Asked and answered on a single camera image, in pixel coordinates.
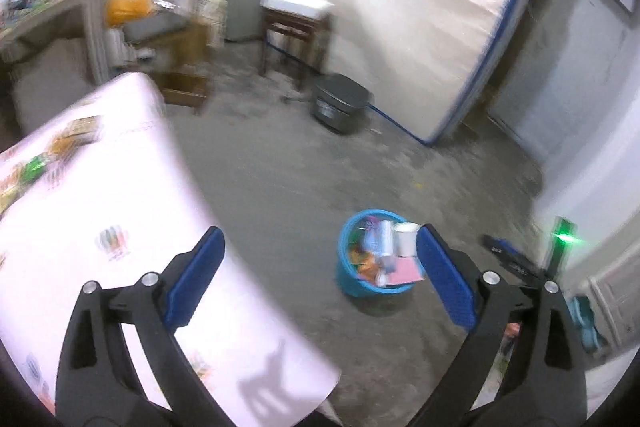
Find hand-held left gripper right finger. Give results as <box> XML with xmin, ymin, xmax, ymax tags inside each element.
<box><xmin>410</xmin><ymin>223</ymin><xmax>588</xmax><ymax>427</ymax></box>

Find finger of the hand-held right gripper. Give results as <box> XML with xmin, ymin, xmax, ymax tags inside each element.
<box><xmin>482</xmin><ymin>234</ymin><xmax>521</xmax><ymax>259</ymax></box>

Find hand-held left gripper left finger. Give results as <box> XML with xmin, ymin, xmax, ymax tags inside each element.
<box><xmin>55</xmin><ymin>226</ymin><xmax>236</xmax><ymax>427</ymax></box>

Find pink paper packet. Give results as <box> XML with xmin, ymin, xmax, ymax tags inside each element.
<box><xmin>387</xmin><ymin>257</ymin><xmax>426</xmax><ymax>288</ymax></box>

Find white paper cup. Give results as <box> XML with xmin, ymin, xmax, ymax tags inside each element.
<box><xmin>393</xmin><ymin>222</ymin><xmax>423</xmax><ymax>258</ymax></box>

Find blue and white tissue box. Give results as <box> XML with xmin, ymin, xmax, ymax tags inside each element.
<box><xmin>367</xmin><ymin>219</ymin><xmax>396</xmax><ymax>258</ymax></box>

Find green chip bag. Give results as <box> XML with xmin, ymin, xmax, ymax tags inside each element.
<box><xmin>350</xmin><ymin>247</ymin><xmax>381</xmax><ymax>280</ymax></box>

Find blue mesh wastebasket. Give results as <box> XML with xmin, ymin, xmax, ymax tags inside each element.
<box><xmin>336</xmin><ymin>208</ymin><xmax>426</xmax><ymax>299</ymax></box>

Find blue slippers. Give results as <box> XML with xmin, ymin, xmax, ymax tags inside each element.
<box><xmin>570</xmin><ymin>294</ymin><xmax>606</xmax><ymax>353</ymax></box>

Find gold foil wrapper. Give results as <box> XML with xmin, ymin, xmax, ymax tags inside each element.
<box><xmin>52</xmin><ymin>117</ymin><xmax>101</xmax><ymax>155</ymax></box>

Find brown cardboard box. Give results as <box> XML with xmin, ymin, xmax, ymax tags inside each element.
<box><xmin>159</xmin><ymin>72</ymin><xmax>211</xmax><ymax>115</ymax></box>

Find green foil wrapper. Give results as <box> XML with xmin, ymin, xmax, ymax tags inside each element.
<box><xmin>20</xmin><ymin>154</ymin><xmax>51</xmax><ymax>185</ymax></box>

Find yellow snack packet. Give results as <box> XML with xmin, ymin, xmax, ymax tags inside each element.
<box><xmin>0</xmin><ymin>169</ymin><xmax>28</xmax><ymax>214</ymax></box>

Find grey lidded container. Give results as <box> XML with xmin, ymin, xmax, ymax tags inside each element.
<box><xmin>311</xmin><ymin>74</ymin><xmax>375</xmax><ymax>135</ymax></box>

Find wooden chair with black seat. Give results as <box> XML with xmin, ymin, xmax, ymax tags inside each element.
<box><xmin>122</xmin><ymin>0</ymin><xmax>216</xmax><ymax>78</ymax></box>

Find white mattress with blue trim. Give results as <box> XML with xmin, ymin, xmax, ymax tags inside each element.
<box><xmin>280</xmin><ymin>0</ymin><xmax>556</xmax><ymax>145</ymax></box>

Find dark wooden stool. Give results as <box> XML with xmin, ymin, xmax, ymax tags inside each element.
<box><xmin>260</xmin><ymin>4</ymin><xmax>333</xmax><ymax>90</ymax></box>

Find green and white bags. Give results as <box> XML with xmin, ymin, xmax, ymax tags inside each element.
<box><xmin>197</xmin><ymin>0</ymin><xmax>228</xmax><ymax>45</ymax></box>

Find orange plastic bag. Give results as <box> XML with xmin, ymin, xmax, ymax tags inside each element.
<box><xmin>106</xmin><ymin>0</ymin><xmax>156</xmax><ymax>28</ymax></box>

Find white foam box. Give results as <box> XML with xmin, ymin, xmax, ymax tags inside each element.
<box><xmin>260</xmin><ymin>0</ymin><xmax>335</xmax><ymax>18</ymax></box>

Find grey side desk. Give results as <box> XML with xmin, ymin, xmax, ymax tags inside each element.
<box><xmin>0</xmin><ymin>0</ymin><xmax>123</xmax><ymax>82</ymax></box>

